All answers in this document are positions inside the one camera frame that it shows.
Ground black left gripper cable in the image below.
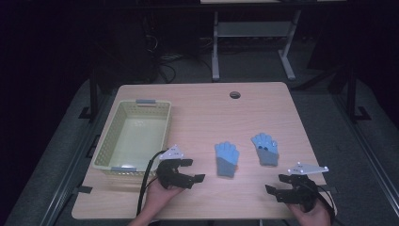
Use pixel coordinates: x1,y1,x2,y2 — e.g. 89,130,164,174
136,150,168,217

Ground pale yellow plastic basket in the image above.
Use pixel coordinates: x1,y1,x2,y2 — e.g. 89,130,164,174
92,99,173,177

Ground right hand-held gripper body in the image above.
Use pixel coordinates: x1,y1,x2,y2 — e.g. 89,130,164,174
276,162,329,212

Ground metal floor rail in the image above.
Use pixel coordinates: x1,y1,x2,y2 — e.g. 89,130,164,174
332,93,399,218
40,93,111,226

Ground blue glove with dark dots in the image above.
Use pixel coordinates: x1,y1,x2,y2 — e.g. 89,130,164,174
250,132,279,167

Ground black metal stand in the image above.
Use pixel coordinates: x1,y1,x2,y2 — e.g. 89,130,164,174
78,67,102,122
343,60,373,124

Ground person's right hand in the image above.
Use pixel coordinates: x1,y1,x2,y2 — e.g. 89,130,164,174
288,201,332,226

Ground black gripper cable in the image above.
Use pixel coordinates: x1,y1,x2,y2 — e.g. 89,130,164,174
136,150,168,217
313,183,337,225

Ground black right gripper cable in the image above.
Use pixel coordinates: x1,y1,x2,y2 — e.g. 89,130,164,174
313,183,337,225

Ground tangle of floor cables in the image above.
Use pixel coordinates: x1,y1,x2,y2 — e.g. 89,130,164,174
143,32,215,85

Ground blue glove grey cuff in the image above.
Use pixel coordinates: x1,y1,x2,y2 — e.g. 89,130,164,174
214,141,241,179

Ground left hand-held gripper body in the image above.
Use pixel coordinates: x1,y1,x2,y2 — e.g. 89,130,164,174
155,144,195,190

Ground person's left hand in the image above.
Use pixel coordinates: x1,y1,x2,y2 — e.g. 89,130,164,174
142,180,184,216

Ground white metal stand frame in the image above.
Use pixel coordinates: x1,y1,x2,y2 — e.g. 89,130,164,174
211,8,302,82

